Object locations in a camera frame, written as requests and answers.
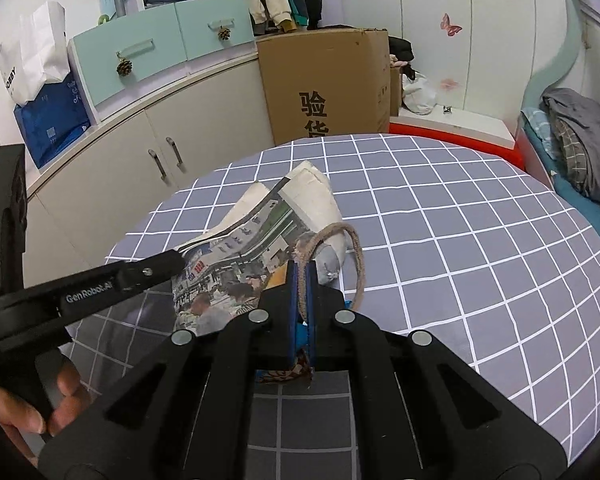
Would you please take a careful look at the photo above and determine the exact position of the newspaper paper bag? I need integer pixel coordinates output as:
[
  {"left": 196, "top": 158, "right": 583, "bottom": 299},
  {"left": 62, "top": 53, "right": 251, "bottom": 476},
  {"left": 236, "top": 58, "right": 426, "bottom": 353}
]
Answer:
[{"left": 172, "top": 160, "right": 365, "bottom": 336}]

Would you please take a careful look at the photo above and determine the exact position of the person's left hand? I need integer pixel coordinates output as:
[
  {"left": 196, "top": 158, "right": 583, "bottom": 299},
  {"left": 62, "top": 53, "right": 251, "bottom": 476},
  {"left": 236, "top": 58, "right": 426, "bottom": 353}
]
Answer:
[{"left": 0, "top": 356, "right": 91, "bottom": 466}]

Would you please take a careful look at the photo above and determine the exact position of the white long cabinet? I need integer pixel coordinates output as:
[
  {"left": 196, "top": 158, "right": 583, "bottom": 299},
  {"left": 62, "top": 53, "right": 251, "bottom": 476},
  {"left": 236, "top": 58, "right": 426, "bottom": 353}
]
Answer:
[{"left": 23, "top": 54, "right": 273, "bottom": 286}]

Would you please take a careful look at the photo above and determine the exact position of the grey checkered tablecloth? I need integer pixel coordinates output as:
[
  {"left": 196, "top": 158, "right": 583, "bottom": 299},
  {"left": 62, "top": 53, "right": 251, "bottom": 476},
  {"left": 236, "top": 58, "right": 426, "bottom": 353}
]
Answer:
[{"left": 68, "top": 134, "right": 600, "bottom": 479}]

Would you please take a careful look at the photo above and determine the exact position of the blue storage bag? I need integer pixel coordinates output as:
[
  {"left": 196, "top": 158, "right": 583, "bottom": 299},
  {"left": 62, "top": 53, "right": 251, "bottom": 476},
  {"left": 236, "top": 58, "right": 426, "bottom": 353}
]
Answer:
[{"left": 14, "top": 73, "right": 91, "bottom": 169}]

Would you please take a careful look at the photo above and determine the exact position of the white paper shopping bag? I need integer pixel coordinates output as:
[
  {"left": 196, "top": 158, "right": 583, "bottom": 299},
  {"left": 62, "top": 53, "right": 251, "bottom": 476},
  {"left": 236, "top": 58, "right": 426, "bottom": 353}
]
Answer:
[{"left": 0, "top": 1, "right": 70, "bottom": 106}]

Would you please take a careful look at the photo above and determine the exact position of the teal drawer unit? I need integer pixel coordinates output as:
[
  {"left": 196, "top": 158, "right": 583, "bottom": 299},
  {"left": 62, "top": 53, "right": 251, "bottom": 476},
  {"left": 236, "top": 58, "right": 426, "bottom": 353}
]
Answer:
[{"left": 69, "top": 0, "right": 254, "bottom": 124}]

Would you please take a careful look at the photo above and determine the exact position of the white nightstand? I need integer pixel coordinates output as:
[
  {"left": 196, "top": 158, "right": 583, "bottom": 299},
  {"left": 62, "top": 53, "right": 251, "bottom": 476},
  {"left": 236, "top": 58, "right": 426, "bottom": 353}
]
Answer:
[{"left": 389, "top": 105, "right": 515, "bottom": 150}]

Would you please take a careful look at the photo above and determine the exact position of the grey folded blanket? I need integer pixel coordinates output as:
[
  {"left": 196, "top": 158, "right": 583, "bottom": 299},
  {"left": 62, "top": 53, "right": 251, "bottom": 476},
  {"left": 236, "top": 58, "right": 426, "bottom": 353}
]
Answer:
[{"left": 542, "top": 88, "right": 600, "bottom": 203}]

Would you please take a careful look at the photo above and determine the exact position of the brown cardboard box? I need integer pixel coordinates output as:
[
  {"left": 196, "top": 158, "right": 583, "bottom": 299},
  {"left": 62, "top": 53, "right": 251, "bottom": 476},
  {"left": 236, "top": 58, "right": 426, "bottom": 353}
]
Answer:
[{"left": 257, "top": 27, "right": 391, "bottom": 145}]

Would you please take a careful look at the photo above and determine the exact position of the teal bunk bed frame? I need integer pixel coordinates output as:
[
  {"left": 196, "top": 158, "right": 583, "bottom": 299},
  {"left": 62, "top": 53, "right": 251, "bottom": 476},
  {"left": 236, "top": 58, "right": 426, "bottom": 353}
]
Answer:
[{"left": 522, "top": 0, "right": 588, "bottom": 107}]

